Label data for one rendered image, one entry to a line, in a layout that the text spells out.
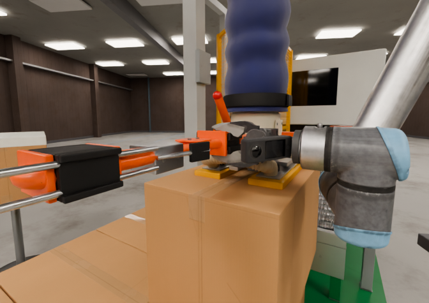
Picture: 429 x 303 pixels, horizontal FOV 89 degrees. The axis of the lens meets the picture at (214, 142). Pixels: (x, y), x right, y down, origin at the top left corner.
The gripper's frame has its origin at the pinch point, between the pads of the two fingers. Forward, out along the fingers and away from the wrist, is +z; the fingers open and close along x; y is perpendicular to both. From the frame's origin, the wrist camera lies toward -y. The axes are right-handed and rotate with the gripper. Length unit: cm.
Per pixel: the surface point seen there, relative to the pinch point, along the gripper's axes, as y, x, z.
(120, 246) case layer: 13, -53, 58
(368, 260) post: 118, -87, -46
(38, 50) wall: 380, 272, 1057
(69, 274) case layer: -9, -53, 59
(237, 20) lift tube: 17.4, 35.3, 2.4
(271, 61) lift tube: 21.2, 22.9, -7.4
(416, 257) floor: 181, -108, -85
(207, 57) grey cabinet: 141, 64, 93
